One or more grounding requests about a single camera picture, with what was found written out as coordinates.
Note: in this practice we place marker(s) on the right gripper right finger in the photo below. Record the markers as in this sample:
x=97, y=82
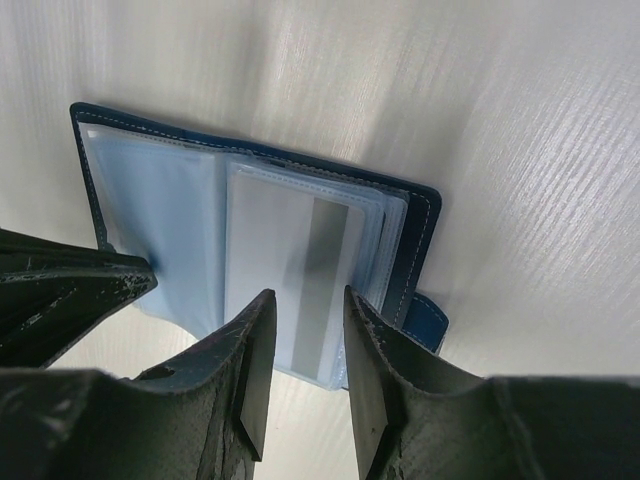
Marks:
x=417, y=416

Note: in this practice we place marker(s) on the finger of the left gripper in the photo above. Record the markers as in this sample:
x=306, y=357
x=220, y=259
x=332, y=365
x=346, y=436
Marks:
x=53, y=294

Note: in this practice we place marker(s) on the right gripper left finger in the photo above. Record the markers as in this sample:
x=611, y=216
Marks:
x=198, y=415

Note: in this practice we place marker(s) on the blue leather card holder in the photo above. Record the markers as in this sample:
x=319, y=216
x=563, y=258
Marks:
x=160, y=192

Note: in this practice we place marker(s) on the silver credit card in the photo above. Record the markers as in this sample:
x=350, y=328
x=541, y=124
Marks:
x=301, y=241

